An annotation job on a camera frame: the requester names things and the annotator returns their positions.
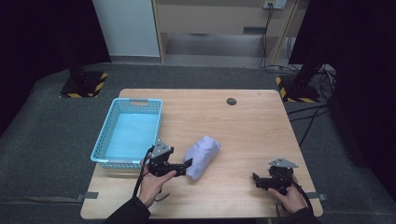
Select light wooden desk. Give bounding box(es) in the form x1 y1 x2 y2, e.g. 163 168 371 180
151 0 303 66

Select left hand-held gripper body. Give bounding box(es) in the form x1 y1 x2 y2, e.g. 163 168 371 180
147 138 178 178

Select person's left hand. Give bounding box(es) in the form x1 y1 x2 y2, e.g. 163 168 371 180
137 155 177 209

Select black floor cables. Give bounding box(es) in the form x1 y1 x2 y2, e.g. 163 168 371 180
286 104 331 147

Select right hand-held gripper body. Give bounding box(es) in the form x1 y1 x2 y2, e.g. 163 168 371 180
267 157 299 196

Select black power cable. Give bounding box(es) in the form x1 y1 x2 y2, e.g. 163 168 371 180
259 3 300 73

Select white power strip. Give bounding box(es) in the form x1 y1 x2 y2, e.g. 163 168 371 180
262 0 288 10

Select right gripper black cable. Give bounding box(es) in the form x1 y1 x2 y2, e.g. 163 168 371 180
290 179 315 217

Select white cabinet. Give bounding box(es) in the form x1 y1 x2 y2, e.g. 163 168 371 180
92 0 161 58

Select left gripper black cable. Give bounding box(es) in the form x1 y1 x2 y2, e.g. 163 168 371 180
132 145 171 203

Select person's right hand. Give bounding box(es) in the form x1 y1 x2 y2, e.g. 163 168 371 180
266 175 308 215

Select black curtain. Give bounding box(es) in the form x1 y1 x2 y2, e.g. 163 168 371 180
289 0 396 200
0 0 112 139

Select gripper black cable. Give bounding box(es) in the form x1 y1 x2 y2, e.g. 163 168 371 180
290 179 315 217
132 145 171 203

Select black stand with striped base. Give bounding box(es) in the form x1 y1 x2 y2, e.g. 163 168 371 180
59 54 109 99
275 62 321 104

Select bundle of black cables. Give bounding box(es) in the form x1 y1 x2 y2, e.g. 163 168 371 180
315 63 338 101

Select light blue plastic basket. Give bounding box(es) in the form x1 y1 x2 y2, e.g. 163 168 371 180
90 97 163 171

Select purple cloth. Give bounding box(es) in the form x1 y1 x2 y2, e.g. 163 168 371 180
182 135 222 181

